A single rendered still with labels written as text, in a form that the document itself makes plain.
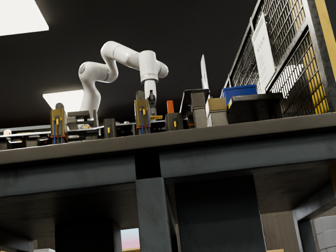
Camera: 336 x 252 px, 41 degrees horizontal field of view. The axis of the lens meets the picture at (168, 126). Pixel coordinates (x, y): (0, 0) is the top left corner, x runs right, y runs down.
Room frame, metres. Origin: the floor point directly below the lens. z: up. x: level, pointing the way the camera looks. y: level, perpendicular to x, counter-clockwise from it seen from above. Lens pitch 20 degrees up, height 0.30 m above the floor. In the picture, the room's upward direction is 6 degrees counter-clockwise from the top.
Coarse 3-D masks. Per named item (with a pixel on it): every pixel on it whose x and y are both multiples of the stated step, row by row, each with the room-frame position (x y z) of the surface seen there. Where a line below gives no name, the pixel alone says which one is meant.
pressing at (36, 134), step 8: (160, 120) 1.84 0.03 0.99; (184, 120) 1.89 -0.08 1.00; (88, 128) 1.84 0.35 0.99; (96, 128) 1.84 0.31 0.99; (120, 128) 1.90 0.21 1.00; (128, 128) 1.92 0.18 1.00; (152, 128) 1.95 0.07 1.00; (0, 136) 1.81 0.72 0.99; (8, 136) 1.84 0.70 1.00; (16, 136) 1.85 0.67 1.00; (24, 136) 1.87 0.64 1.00; (32, 136) 1.88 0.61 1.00; (40, 136) 1.89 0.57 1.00; (48, 136) 1.90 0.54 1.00; (80, 136) 1.95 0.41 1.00; (120, 136) 2.01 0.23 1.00; (16, 144) 1.96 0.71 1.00; (24, 144) 1.97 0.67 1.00
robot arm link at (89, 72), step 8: (88, 64) 2.18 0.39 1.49; (96, 64) 2.20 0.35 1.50; (104, 64) 2.25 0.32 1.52; (80, 72) 2.20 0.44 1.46; (88, 72) 2.18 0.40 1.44; (96, 72) 2.21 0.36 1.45; (104, 72) 2.24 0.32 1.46; (80, 80) 2.26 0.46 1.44; (88, 80) 2.21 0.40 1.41; (96, 80) 2.27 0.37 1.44; (88, 88) 2.25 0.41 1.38; (88, 96) 2.29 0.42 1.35; (96, 96) 2.30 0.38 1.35; (88, 104) 2.31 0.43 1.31; (96, 104) 2.33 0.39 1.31; (80, 120) 2.34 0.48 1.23; (80, 128) 2.35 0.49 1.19; (72, 136) 2.35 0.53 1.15
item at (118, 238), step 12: (60, 228) 2.32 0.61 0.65; (72, 228) 2.32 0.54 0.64; (84, 228) 2.32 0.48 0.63; (96, 228) 2.32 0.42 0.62; (108, 228) 2.32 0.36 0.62; (60, 240) 2.32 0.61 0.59; (72, 240) 2.32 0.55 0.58; (84, 240) 2.32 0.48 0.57; (96, 240) 2.32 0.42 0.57; (108, 240) 2.32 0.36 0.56; (120, 240) 2.58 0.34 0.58
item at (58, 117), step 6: (54, 114) 1.71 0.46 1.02; (60, 114) 1.71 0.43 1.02; (54, 120) 1.70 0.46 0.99; (60, 120) 1.70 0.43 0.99; (66, 120) 1.77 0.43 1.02; (54, 126) 1.71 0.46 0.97; (60, 126) 1.70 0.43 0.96; (66, 126) 1.76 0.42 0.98; (54, 132) 1.70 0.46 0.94; (60, 132) 1.71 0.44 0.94; (66, 132) 1.76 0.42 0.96; (54, 138) 1.70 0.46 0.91; (60, 138) 1.72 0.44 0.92; (66, 138) 1.76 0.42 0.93
